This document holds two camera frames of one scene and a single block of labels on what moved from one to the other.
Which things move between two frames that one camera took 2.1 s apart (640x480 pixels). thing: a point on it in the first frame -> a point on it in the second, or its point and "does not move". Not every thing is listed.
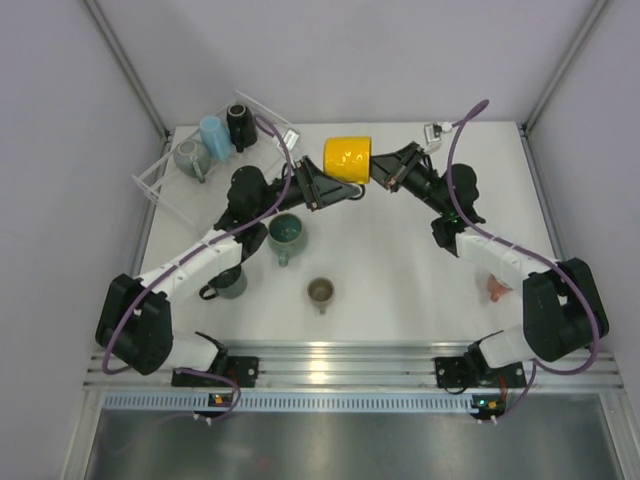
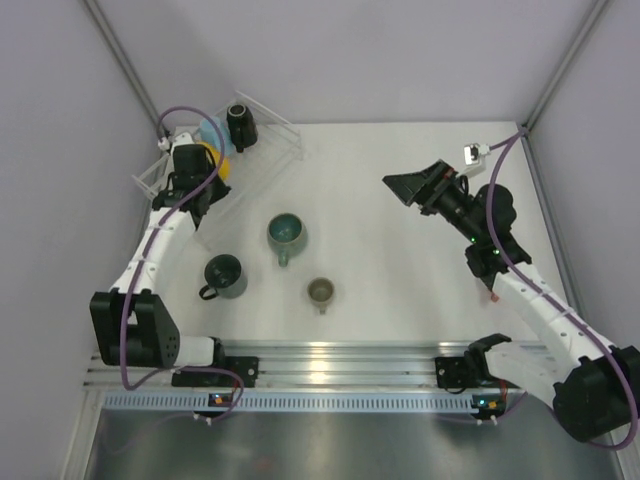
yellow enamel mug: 347,159 -> 225,165
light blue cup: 216,138 does not move
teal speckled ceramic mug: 285,232 does not move
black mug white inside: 241,125 does not move
